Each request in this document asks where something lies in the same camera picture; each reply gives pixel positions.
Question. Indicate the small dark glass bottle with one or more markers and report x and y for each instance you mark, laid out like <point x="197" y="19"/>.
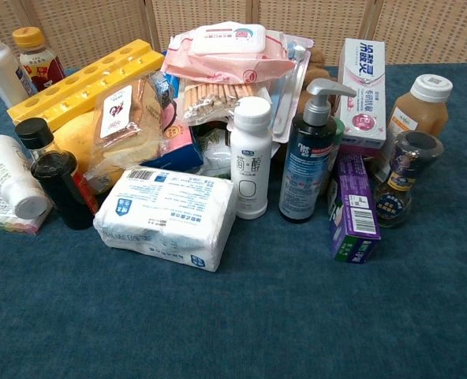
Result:
<point x="403" y="173"/>

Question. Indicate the white yogurt drink bottle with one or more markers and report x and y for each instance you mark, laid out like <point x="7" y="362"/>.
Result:
<point x="250" y="158"/>

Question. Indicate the green white snack bag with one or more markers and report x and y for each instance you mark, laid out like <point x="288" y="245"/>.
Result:
<point x="214" y="152"/>

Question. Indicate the white tissue pack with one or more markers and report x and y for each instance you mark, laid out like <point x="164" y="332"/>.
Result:
<point x="166" y="217"/>

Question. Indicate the dark blue pump bottle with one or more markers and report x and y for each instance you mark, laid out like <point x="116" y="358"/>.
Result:
<point x="306" y="166"/>

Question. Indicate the biscuit sticks clear bag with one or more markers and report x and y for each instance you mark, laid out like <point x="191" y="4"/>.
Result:
<point x="214" y="98"/>

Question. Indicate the blue table cloth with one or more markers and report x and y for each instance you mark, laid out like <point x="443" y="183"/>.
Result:
<point x="233" y="300"/>

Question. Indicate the toothbrush blister pack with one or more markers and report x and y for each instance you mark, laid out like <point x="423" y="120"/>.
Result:
<point x="290" y="91"/>

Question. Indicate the purple toothpaste box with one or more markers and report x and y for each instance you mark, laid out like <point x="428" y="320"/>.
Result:
<point x="356" y="205"/>

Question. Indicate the sliced bread clear bag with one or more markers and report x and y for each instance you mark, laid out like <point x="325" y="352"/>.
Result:
<point x="127" y="126"/>

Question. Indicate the pink wet wipes pack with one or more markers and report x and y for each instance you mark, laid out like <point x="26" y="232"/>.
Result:
<point x="225" y="51"/>

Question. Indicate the white pink toothpaste box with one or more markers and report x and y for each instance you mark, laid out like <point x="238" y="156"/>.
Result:
<point x="361" y="94"/>

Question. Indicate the woven rattan folding screen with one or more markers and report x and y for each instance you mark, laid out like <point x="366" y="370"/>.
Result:
<point x="233" y="27"/>

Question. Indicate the yellow round fruit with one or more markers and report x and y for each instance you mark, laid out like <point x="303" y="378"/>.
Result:
<point x="75" y="140"/>

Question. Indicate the dark soy sauce bottle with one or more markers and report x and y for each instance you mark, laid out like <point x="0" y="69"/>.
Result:
<point x="64" y="189"/>

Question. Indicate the yellow plastic holed rack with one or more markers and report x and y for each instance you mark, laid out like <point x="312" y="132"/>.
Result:
<point x="75" y="87"/>

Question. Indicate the orange juice bottle white cap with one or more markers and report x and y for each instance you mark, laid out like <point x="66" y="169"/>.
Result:
<point x="419" y="114"/>

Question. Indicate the clear bottle black cap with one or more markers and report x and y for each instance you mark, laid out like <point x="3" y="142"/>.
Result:
<point x="34" y="136"/>

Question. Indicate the small white bottle green logo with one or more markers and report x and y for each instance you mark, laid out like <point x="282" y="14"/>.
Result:
<point x="10" y="173"/>

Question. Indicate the red drink bottle yellow cap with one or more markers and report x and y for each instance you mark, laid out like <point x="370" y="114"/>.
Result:
<point x="40" y="63"/>

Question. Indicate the pastel colored chalk box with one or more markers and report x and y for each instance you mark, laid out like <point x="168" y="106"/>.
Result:
<point x="4" y="221"/>

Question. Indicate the tall white plastic bottle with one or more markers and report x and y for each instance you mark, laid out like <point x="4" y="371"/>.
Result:
<point x="1" y="71"/>

